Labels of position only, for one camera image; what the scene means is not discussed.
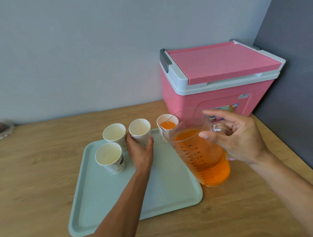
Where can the clear glass dish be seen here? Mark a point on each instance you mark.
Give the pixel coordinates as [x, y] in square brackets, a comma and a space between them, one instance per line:
[7, 134]

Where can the person's right hand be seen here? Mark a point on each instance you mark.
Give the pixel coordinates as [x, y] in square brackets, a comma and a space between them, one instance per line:
[244, 141]

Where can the pink cooler box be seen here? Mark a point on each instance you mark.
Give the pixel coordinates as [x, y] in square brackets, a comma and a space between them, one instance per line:
[176, 97]

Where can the person's left forearm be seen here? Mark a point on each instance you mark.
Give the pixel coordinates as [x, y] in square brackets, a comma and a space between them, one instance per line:
[124, 210]

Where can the clear pitcher of orange juice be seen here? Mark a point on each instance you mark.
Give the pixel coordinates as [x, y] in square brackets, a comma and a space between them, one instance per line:
[203, 166]

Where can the brown wrapped sweet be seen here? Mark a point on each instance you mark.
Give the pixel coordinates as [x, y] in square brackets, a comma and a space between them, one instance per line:
[3, 126]

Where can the person's right forearm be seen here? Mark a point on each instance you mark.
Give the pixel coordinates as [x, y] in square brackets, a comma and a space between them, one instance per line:
[288, 188]

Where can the white paper cup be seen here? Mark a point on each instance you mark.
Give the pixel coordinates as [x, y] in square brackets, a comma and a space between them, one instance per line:
[161, 120]
[113, 133]
[139, 127]
[107, 155]

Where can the light green plastic tray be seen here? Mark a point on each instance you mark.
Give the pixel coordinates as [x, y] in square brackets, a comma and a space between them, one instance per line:
[168, 185]

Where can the person's left hand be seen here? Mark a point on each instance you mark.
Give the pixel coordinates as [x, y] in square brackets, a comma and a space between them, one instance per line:
[141, 156]

